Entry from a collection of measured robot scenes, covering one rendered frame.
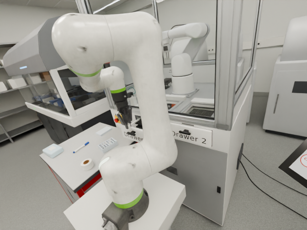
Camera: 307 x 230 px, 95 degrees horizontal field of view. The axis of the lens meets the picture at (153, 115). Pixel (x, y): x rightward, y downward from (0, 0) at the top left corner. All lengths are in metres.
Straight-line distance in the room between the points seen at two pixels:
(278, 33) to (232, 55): 3.19
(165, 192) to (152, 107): 0.39
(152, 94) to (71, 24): 0.25
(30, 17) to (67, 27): 4.81
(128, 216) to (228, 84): 0.67
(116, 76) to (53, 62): 0.83
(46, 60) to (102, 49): 1.16
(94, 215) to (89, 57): 0.58
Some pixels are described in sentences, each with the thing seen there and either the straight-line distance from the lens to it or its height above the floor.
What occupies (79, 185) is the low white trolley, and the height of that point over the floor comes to 0.76.
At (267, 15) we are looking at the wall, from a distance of 3.89.
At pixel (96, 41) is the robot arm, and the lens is 0.39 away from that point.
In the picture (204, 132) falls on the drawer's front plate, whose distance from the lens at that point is 0.85.
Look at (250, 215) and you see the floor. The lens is 1.67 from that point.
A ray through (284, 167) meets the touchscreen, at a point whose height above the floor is 0.97.
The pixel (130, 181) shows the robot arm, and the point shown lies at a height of 1.01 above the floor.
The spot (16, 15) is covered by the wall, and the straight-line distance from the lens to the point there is 5.13.
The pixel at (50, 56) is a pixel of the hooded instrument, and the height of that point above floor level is 1.46.
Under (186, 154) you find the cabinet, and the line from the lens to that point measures 1.05.
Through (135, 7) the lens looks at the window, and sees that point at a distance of 0.95.
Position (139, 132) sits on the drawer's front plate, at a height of 0.91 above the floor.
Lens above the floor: 1.39
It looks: 25 degrees down
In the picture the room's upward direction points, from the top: 10 degrees counter-clockwise
